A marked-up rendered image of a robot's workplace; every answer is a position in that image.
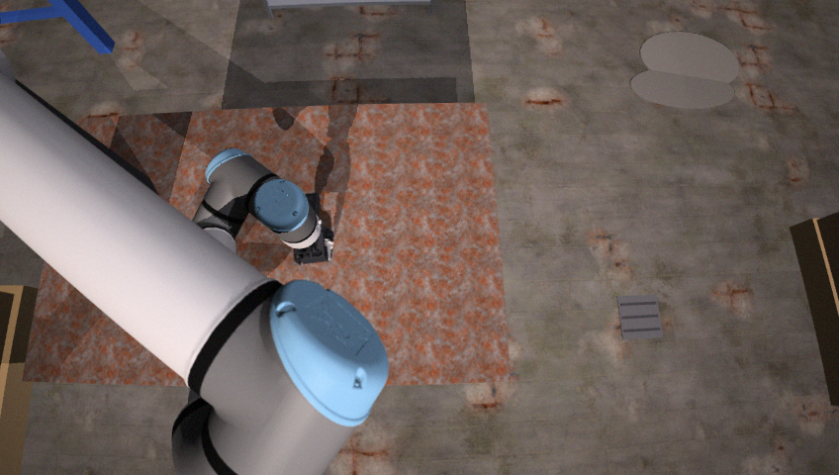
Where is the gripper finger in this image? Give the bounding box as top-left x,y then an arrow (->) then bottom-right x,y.
325,228 -> 334,260

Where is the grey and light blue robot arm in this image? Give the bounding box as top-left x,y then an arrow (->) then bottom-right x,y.
0,49 -> 389,475

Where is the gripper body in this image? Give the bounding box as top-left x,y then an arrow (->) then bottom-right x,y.
294,226 -> 328,265

